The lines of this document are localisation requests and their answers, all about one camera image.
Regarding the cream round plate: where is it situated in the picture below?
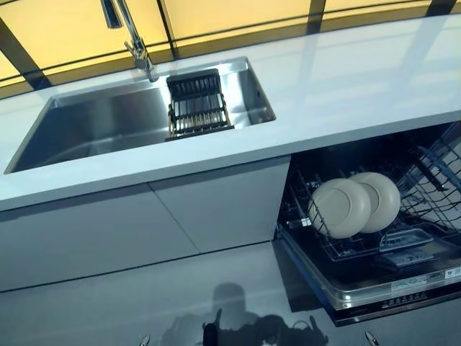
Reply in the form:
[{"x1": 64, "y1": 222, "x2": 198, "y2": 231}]
[
  {"x1": 348, "y1": 172, "x2": 402, "y2": 234},
  {"x1": 308, "y1": 178, "x2": 372, "y2": 239}
]

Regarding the black built-in dishwasher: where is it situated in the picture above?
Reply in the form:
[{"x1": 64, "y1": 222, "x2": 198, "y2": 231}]
[{"x1": 272, "y1": 120, "x2": 461, "y2": 328}]

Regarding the white cabinet door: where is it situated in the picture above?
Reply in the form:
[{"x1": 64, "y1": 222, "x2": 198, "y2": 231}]
[
  {"x1": 0, "y1": 182, "x2": 201, "y2": 293},
  {"x1": 149, "y1": 154, "x2": 292, "y2": 255}
]

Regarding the stainless steel sink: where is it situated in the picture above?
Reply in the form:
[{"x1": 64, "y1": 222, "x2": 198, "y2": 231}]
[{"x1": 3, "y1": 56, "x2": 277, "y2": 176}]

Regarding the black sink dish rack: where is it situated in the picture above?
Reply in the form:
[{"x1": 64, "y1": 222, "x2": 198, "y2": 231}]
[{"x1": 164, "y1": 68, "x2": 236, "y2": 142}]

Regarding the chrome kitchen faucet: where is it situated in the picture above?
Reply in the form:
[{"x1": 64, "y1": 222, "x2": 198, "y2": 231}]
[{"x1": 100, "y1": 0, "x2": 160, "y2": 83}]

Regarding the dishwasher wire rack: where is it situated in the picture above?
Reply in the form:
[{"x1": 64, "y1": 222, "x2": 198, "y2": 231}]
[{"x1": 284, "y1": 125, "x2": 461, "y2": 262}]

